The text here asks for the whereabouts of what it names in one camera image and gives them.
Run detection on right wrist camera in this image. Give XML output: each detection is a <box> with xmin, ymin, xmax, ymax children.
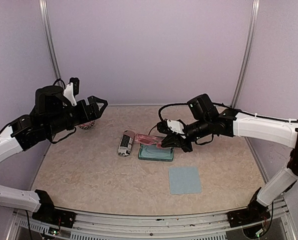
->
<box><xmin>157</xmin><ymin>119</ymin><xmax>185</xmax><ymax>136</ymax></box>

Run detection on aluminium front rail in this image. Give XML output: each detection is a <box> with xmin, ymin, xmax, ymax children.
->
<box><xmin>6</xmin><ymin>199</ymin><xmax>298</xmax><ymax>240</ymax></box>

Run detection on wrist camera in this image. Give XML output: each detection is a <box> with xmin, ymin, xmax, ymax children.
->
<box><xmin>157</xmin><ymin>119</ymin><xmax>185</xmax><ymax>136</ymax></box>
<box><xmin>69</xmin><ymin>77</ymin><xmax>80</xmax><ymax>96</ymax></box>

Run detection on aluminium corner post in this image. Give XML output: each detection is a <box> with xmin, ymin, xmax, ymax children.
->
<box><xmin>38</xmin><ymin>0</ymin><xmax>61</xmax><ymax>79</ymax></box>
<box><xmin>231</xmin><ymin>0</ymin><xmax>260</xmax><ymax>108</ymax></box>

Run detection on pink transparent sunglasses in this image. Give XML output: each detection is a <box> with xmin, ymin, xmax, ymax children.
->
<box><xmin>134</xmin><ymin>134</ymin><xmax>164</xmax><ymax>148</ymax></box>

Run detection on red white patterned bowl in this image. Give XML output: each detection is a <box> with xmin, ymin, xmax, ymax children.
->
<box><xmin>78</xmin><ymin>120</ymin><xmax>95</xmax><ymax>130</ymax></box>

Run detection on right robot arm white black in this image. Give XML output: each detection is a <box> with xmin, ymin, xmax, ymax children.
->
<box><xmin>157</xmin><ymin>93</ymin><xmax>298</xmax><ymax>222</ymax></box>

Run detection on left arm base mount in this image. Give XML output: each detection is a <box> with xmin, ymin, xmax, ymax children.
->
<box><xmin>32</xmin><ymin>189</ymin><xmax>76</xmax><ymax>229</ymax></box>

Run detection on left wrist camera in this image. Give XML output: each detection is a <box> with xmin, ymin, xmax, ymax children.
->
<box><xmin>69</xmin><ymin>77</ymin><xmax>80</xmax><ymax>96</ymax></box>

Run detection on blue-grey hard glasses case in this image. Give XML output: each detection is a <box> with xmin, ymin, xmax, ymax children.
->
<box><xmin>138</xmin><ymin>145</ymin><xmax>174</xmax><ymax>162</ymax></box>

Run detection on right aluminium corner post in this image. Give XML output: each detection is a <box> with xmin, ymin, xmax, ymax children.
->
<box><xmin>231</xmin><ymin>0</ymin><xmax>260</xmax><ymax>108</ymax></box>

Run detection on blue cleaning cloth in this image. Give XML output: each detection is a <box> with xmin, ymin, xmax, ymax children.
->
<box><xmin>168</xmin><ymin>166</ymin><xmax>202</xmax><ymax>195</ymax></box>
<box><xmin>142</xmin><ymin>148</ymin><xmax>171</xmax><ymax>159</ymax></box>

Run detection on left aluminium corner post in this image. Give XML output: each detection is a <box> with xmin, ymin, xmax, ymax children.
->
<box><xmin>38</xmin><ymin>0</ymin><xmax>61</xmax><ymax>79</ymax></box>

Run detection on newspaper print glasses case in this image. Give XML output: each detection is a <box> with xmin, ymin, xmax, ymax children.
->
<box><xmin>118</xmin><ymin>130</ymin><xmax>135</xmax><ymax>157</ymax></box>

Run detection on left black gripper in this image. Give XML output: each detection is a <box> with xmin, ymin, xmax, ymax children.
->
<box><xmin>45</xmin><ymin>95</ymin><xmax>108</xmax><ymax>136</ymax></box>

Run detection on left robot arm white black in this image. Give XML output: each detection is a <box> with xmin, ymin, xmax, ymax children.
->
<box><xmin>0</xmin><ymin>83</ymin><xmax>108</xmax><ymax>223</ymax></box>

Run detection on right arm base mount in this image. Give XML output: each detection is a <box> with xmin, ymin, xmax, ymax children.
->
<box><xmin>227</xmin><ymin>188</ymin><xmax>271</xmax><ymax>228</ymax></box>

